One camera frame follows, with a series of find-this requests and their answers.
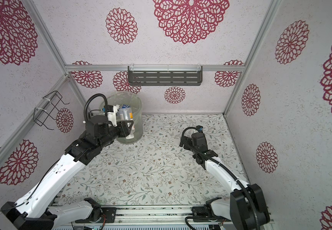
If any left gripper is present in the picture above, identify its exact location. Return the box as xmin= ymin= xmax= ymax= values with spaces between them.
xmin=98 ymin=119 xmax=133 ymax=150

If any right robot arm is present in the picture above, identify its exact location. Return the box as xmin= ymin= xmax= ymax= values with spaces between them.
xmin=179 ymin=128 xmax=271 ymax=230

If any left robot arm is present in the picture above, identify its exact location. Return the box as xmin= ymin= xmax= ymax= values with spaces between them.
xmin=0 ymin=115 xmax=133 ymax=230

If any clear plastic bin liner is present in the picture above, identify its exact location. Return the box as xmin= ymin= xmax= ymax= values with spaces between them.
xmin=97 ymin=90 xmax=144 ymax=139

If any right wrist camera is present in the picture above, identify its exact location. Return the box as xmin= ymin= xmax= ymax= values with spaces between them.
xmin=196 ymin=125 xmax=203 ymax=133

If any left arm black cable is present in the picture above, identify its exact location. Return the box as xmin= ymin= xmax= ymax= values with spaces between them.
xmin=83 ymin=93 xmax=109 ymax=121

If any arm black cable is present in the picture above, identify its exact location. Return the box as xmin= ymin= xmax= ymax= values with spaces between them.
xmin=83 ymin=93 xmax=109 ymax=121
xmin=181 ymin=126 xmax=261 ymax=230

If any grey slotted wall shelf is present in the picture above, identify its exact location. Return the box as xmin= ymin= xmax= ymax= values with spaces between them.
xmin=128 ymin=66 xmax=203 ymax=86

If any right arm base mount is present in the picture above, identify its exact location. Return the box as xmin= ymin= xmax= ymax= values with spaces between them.
xmin=192 ymin=205 xmax=231 ymax=222

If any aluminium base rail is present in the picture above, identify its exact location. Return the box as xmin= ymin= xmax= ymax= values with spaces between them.
xmin=32 ymin=203 xmax=275 ymax=226

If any black wire wall rack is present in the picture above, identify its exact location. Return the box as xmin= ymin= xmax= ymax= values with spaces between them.
xmin=33 ymin=90 xmax=70 ymax=130

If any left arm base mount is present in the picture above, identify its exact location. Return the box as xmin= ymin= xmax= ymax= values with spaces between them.
xmin=74 ymin=207 xmax=117 ymax=224

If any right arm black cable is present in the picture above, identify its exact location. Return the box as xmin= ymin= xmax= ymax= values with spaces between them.
xmin=181 ymin=126 xmax=261 ymax=230

